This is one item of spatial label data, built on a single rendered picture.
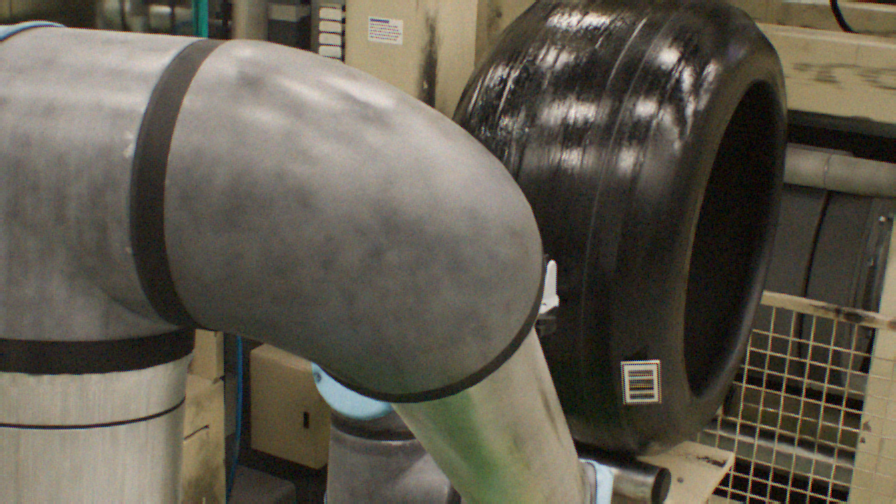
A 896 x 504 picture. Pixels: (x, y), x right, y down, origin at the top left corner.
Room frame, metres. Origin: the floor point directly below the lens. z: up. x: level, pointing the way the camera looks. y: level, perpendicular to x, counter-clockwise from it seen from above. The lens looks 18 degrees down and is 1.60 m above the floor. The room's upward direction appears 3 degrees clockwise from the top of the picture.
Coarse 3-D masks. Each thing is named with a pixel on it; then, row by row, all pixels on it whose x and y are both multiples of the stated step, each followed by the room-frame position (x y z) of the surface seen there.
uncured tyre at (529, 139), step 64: (576, 0) 1.43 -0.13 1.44; (640, 0) 1.42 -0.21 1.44; (704, 0) 1.42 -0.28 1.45; (512, 64) 1.34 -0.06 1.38; (576, 64) 1.31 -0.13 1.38; (640, 64) 1.29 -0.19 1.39; (704, 64) 1.30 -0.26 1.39; (768, 64) 1.45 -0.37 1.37; (512, 128) 1.28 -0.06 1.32; (576, 128) 1.25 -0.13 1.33; (640, 128) 1.23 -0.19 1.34; (704, 128) 1.26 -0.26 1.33; (768, 128) 1.55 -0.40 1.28; (576, 192) 1.22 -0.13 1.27; (640, 192) 1.20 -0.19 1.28; (704, 192) 1.69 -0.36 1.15; (768, 192) 1.58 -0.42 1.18; (576, 256) 1.20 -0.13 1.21; (640, 256) 1.19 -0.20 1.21; (704, 256) 1.66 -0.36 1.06; (768, 256) 1.56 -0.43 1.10; (576, 320) 1.19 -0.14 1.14; (640, 320) 1.19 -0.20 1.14; (704, 320) 1.60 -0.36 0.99; (576, 384) 1.21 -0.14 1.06; (704, 384) 1.41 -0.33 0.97; (640, 448) 1.27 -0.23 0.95
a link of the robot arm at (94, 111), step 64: (0, 64) 0.46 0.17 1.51; (64, 64) 0.46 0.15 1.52; (128, 64) 0.45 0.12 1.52; (192, 64) 0.45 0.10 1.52; (0, 128) 0.44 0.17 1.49; (64, 128) 0.44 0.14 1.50; (128, 128) 0.43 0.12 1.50; (0, 192) 0.43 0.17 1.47; (64, 192) 0.43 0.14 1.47; (128, 192) 0.42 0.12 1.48; (0, 256) 0.43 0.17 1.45; (64, 256) 0.43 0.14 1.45; (128, 256) 0.42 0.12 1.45; (0, 320) 0.43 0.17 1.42; (64, 320) 0.43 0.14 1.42; (128, 320) 0.44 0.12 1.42; (192, 320) 0.47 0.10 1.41; (0, 384) 0.42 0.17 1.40; (64, 384) 0.43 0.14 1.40; (128, 384) 0.44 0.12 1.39; (0, 448) 0.42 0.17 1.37; (64, 448) 0.42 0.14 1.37; (128, 448) 0.44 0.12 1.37
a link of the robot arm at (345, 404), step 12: (312, 372) 0.89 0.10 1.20; (324, 384) 0.88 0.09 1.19; (336, 384) 0.88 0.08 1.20; (324, 396) 0.88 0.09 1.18; (336, 396) 0.88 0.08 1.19; (348, 396) 0.87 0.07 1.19; (360, 396) 0.87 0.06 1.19; (336, 408) 0.88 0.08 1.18; (348, 408) 0.87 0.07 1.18; (360, 408) 0.87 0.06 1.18; (372, 408) 0.86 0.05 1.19; (384, 408) 0.86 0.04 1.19; (348, 420) 0.88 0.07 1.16; (360, 420) 0.88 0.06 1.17; (372, 420) 0.87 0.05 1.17; (384, 420) 0.87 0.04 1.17; (396, 420) 0.88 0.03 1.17
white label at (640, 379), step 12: (624, 372) 1.19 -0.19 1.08; (636, 372) 1.19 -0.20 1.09; (648, 372) 1.18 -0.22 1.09; (624, 384) 1.19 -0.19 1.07; (636, 384) 1.19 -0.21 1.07; (648, 384) 1.19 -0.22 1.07; (624, 396) 1.20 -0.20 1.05; (636, 396) 1.20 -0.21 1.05; (648, 396) 1.20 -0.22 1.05; (660, 396) 1.20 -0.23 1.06
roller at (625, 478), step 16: (576, 448) 1.33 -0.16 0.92; (592, 448) 1.33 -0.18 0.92; (608, 464) 1.30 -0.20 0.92; (624, 464) 1.30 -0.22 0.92; (640, 464) 1.29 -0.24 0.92; (624, 480) 1.28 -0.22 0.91; (640, 480) 1.28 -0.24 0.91; (656, 480) 1.27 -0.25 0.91; (640, 496) 1.27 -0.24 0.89; (656, 496) 1.26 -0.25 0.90
